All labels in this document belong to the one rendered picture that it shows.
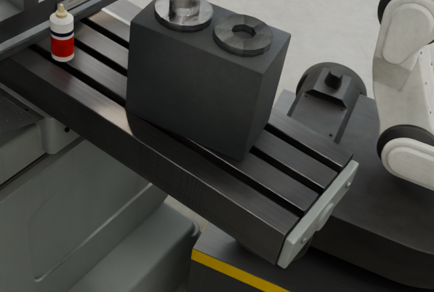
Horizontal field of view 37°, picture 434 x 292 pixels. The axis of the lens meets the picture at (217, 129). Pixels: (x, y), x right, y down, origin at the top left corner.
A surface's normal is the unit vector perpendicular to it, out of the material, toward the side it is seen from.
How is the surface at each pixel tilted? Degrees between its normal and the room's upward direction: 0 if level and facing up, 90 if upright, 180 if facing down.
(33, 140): 90
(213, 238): 0
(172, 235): 0
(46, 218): 90
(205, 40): 0
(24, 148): 90
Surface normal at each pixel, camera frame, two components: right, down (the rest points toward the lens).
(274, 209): 0.14, -0.71
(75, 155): 0.80, 0.49
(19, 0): -0.61, 0.48
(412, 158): -0.39, 0.60
